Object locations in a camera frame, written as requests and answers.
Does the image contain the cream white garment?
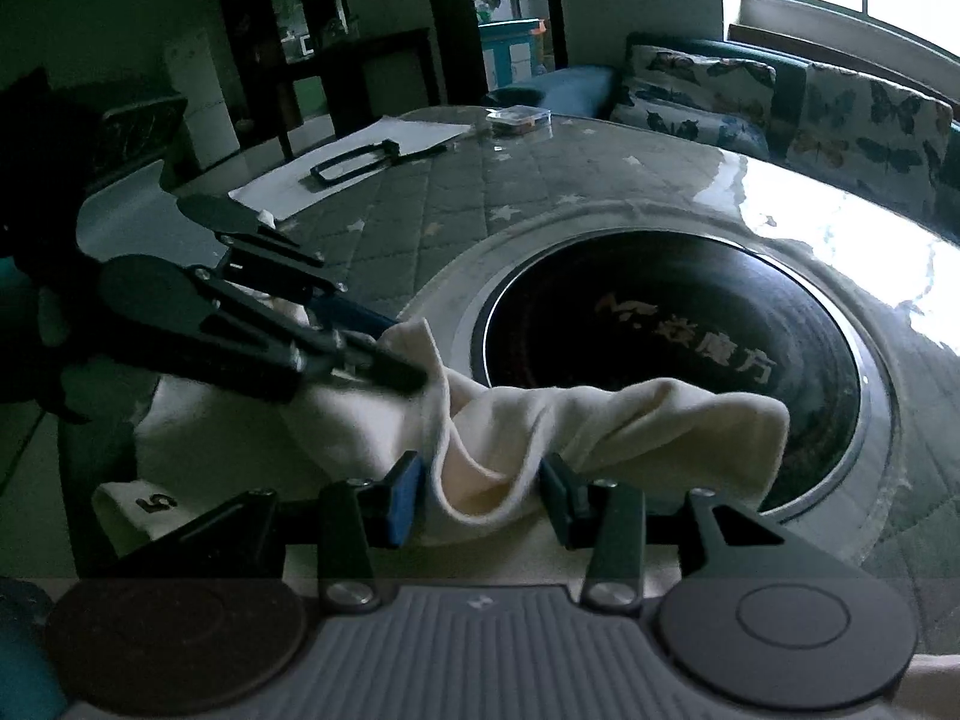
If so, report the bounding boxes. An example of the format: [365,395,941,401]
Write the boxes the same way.
[93,319,789,553]

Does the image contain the white paper sheet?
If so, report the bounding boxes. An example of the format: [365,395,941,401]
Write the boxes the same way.
[228,117,470,221]

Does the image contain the grey star quilted table cover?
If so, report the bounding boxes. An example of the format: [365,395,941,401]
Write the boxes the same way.
[170,106,960,653]

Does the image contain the round black induction cooktop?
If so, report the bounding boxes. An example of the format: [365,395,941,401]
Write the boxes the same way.
[470,229,893,522]

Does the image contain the small clear plastic box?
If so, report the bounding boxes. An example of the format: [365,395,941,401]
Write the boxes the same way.
[487,106,551,137]

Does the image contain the blue stool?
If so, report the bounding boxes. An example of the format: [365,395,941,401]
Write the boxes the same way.
[487,65,622,119]

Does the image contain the butterfly pattern sofa cushions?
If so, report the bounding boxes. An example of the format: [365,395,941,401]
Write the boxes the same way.
[612,32,958,238]

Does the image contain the black rectangular frame tool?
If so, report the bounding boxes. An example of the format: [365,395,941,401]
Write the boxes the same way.
[309,140,446,188]

